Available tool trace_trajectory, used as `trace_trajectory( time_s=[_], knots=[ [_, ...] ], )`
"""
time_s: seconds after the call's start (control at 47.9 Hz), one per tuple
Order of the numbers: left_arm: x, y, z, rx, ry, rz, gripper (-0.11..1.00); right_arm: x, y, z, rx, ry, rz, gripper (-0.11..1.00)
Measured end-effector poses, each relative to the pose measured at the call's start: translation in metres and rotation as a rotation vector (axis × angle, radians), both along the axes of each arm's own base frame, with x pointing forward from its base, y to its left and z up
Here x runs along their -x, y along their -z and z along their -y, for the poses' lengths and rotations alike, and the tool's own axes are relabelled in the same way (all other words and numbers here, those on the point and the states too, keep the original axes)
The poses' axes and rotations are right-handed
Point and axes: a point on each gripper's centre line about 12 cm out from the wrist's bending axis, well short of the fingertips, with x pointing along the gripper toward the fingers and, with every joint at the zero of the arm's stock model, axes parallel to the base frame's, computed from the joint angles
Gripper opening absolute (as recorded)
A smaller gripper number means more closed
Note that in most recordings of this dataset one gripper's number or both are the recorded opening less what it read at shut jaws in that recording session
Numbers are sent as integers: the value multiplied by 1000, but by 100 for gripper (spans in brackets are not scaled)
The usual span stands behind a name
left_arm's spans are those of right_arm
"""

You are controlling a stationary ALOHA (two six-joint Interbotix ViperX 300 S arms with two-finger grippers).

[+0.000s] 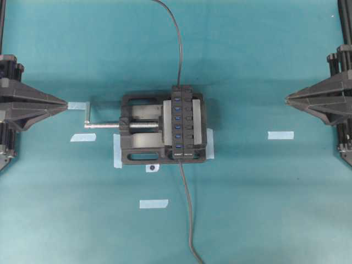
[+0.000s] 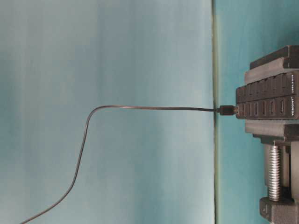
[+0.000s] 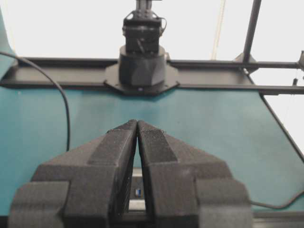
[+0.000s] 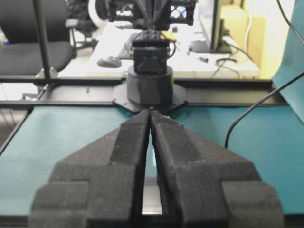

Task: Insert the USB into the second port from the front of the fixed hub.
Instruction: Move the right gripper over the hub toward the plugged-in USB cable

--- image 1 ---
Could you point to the black multiport USB hub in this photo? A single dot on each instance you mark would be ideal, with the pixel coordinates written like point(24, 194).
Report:
point(182, 122)

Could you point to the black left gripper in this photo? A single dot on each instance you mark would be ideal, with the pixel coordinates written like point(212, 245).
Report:
point(21, 116)

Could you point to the silver vise crank handle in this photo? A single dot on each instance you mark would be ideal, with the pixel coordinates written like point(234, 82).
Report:
point(132, 125)

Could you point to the blue tape strip bottom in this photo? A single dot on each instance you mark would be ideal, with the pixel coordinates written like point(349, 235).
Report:
point(153, 204)

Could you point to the blue tape strip right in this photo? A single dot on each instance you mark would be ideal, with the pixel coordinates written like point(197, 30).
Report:
point(280, 135)

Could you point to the white tag with screw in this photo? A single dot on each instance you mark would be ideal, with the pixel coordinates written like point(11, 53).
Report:
point(152, 168)

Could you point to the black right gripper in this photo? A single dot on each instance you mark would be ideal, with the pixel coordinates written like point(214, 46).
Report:
point(331, 90)

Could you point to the blue tape under vise right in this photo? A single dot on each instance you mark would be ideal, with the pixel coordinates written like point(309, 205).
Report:
point(210, 150)

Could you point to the black frame rail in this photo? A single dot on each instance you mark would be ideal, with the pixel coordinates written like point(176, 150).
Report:
point(2, 19)
point(344, 7)

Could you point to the blue tape under vise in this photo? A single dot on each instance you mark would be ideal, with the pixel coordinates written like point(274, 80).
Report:
point(210, 150)
point(117, 152)

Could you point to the blue tape strip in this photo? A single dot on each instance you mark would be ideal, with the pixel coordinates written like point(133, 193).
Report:
point(84, 137)
point(280, 135)
point(81, 106)
point(153, 204)

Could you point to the black frame rail right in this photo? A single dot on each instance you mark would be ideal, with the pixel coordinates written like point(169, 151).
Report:
point(344, 7)

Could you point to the black frame rail left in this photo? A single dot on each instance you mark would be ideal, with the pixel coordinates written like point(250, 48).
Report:
point(2, 19)

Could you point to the black bench vise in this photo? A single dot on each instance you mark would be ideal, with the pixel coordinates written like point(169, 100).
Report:
point(149, 146)

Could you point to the blue tape strip upper left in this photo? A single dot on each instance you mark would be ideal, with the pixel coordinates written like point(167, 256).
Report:
point(81, 106)

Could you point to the blue tape under vise left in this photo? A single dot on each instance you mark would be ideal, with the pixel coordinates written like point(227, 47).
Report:
point(117, 152)

